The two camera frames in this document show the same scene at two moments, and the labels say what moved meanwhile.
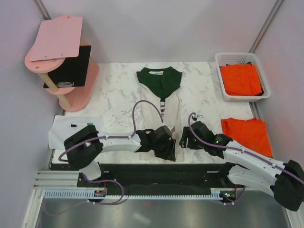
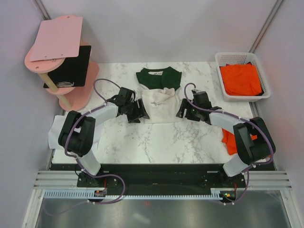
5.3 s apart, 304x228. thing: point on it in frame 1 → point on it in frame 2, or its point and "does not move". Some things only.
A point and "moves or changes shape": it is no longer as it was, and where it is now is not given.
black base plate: x=159 y=176 does not move
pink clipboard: x=58 y=38 does not move
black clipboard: x=73 y=72 does not move
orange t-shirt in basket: x=241 y=80 does not move
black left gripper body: x=164 y=150 → x=133 y=112
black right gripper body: x=191 y=143 → x=192 y=112
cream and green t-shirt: x=161 y=85 moves or changes shape
